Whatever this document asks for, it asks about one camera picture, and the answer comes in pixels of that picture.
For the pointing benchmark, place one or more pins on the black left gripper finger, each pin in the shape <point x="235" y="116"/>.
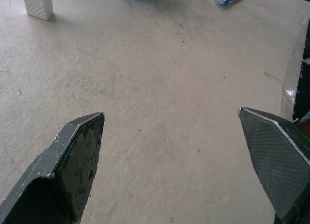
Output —
<point x="60" y="170"/>
<point x="278" y="161"/>

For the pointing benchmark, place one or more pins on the white rectangular block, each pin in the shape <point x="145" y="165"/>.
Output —
<point x="40" y="3"/>

